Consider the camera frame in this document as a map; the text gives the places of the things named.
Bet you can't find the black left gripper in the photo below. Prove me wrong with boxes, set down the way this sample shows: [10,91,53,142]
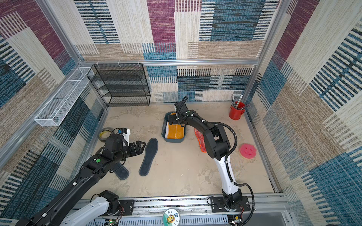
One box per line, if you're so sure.
[113,140,147,165]

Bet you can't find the dark grey felt insole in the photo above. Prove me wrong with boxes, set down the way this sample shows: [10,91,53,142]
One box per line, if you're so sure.
[139,137,158,177]

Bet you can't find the orange fleece insole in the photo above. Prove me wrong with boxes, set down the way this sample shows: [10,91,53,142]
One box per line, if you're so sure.
[165,124,184,140]

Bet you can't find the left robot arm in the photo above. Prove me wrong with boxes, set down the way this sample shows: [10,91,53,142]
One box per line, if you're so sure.
[16,134,146,226]

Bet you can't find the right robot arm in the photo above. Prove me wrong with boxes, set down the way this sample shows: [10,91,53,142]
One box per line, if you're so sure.
[169,98,246,211]

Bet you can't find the teal plastic storage box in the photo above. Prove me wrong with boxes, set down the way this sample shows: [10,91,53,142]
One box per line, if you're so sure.
[161,112,186,143]

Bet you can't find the red patterned insole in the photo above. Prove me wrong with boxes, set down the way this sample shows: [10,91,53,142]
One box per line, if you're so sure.
[194,129,206,153]

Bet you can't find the roll of tape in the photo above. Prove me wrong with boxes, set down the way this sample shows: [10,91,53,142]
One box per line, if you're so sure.
[98,127,114,143]

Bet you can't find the red pen cup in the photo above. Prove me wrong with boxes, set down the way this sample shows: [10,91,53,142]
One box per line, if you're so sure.
[229,95,250,120]

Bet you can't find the pink round sponge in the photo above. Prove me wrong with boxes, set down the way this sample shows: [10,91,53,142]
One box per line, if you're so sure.
[239,143,257,159]

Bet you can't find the round green sticker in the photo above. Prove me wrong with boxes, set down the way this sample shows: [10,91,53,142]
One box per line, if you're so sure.
[162,208,181,226]

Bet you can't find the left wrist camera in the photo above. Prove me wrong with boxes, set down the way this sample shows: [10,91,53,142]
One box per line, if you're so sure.
[118,128,131,146]

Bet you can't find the black wire shelf rack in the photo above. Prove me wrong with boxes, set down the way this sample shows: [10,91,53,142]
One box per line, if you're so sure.
[87,63,151,107]

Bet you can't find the white wire mesh basket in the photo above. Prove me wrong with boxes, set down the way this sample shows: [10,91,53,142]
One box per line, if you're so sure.
[35,67,91,127]

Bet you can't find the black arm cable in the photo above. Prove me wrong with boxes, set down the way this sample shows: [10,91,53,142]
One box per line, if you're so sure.
[209,122,255,226]

